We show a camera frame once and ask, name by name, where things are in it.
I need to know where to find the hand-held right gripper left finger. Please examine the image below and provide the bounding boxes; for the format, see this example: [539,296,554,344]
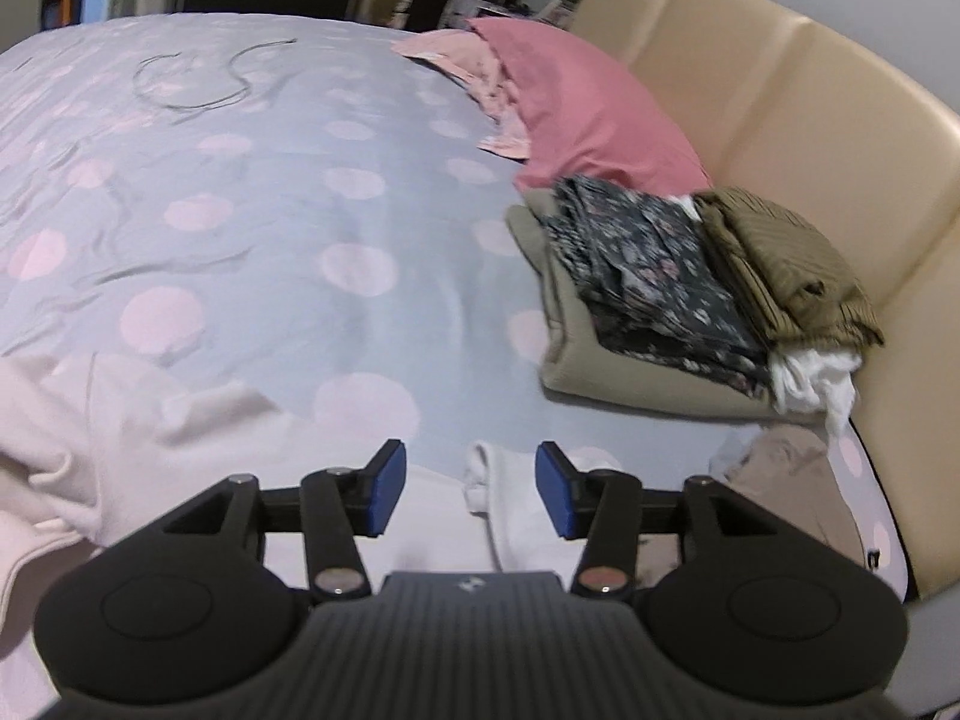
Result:
[161,439,410,602]

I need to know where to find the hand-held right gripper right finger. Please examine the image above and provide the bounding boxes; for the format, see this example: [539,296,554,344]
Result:
[534,441,788,601]

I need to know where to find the white sweatshirt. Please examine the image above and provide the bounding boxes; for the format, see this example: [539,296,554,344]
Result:
[0,351,623,698]

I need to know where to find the light pink clothes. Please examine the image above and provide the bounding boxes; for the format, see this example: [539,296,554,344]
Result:
[391,28,535,162]

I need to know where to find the khaki folded garment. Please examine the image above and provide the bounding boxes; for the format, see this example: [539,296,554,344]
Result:
[506,187,788,421]

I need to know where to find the dark floral garment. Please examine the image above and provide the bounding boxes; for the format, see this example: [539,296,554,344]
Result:
[540,176,777,398]

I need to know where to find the tan garment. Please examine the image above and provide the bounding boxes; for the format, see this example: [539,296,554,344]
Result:
[637,424,871,586]

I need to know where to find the white crumpled garment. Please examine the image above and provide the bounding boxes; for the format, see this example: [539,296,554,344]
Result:
[667,193,863,440]

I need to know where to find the polka dot bedspread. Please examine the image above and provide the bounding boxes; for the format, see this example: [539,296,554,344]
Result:
[0,11,912,601]

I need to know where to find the olive ribbed sweater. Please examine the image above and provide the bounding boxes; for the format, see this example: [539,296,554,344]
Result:
[694,187,886,353]

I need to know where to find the pink pillow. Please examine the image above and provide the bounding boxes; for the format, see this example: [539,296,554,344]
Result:
[469,15,713,196]

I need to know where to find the beige padded headboard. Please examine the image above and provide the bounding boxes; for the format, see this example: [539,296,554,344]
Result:
[574,0,960,601]

